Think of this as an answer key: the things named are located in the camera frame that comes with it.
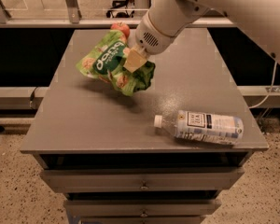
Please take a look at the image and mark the grey drawer cabinet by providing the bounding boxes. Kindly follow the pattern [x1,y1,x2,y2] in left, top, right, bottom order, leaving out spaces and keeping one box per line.
[21,28,267,224]

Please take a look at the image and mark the top grey drawer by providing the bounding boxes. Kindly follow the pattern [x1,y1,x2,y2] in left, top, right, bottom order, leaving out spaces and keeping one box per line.
[41,167,244,193]

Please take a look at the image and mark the black cable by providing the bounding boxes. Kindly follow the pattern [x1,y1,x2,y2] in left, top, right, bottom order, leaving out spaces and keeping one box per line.
[29,86,41,110]

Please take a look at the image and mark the green rice chip bag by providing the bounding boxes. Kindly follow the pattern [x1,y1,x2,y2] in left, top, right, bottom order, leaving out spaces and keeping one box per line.
[76,30,155,96]

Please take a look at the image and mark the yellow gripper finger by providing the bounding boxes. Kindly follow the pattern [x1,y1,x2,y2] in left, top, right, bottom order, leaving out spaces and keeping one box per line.
[124,47,147,73]

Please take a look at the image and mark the black office chair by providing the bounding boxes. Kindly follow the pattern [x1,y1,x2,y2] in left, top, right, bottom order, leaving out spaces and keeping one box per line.
[106,0,134,18]

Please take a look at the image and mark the red apple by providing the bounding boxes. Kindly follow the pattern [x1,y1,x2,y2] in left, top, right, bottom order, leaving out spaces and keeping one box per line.
[110,22,130,38]

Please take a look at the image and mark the white cable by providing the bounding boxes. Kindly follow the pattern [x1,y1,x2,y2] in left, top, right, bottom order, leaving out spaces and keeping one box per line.
[247,59,278,110]

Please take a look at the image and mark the grey drawer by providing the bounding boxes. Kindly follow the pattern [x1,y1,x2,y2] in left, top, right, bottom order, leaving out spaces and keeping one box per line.
[41,167,244,193]
[64,199,221,217]

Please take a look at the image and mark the metal railing frame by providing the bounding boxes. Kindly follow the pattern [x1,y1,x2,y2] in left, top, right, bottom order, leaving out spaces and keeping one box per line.
[0,0,237,29]

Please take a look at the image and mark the clear plastic water bottle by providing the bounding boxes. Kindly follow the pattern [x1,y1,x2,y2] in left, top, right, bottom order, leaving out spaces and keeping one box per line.
[154,110,244,145]

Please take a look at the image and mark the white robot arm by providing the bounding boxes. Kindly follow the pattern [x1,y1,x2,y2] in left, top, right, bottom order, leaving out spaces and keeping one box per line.
[124,0,280,72]

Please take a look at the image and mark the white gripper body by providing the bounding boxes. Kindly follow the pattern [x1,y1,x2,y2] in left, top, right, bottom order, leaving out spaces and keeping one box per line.
[135,11,175,55]

